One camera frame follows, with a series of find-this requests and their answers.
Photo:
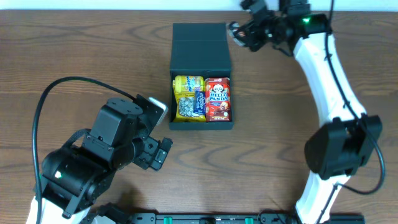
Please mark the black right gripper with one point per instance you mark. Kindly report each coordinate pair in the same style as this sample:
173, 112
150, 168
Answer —
246, 35

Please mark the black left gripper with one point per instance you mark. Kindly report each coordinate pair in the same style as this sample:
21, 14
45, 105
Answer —
153, 152

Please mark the yellow snack bag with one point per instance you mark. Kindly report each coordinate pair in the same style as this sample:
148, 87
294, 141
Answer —
186, 103

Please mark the blue eclipse mint tin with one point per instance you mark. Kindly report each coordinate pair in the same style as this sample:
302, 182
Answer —
199, 105

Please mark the black gift box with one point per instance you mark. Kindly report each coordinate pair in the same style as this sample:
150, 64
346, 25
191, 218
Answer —
199, 49

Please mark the yellow candy jar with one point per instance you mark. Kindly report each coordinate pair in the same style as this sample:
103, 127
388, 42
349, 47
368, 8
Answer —
185, 83

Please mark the red hello panda box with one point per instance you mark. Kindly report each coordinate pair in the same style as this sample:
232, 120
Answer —
218, 100

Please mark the black chocolate bar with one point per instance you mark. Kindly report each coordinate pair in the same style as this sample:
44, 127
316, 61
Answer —
238, 36

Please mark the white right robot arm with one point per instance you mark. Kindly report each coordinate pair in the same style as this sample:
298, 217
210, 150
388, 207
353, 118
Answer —
347, 135

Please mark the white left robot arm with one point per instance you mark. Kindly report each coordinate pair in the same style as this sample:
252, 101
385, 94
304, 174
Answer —
75, 175

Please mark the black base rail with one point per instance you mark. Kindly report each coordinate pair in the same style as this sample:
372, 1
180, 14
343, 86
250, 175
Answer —
264, 218

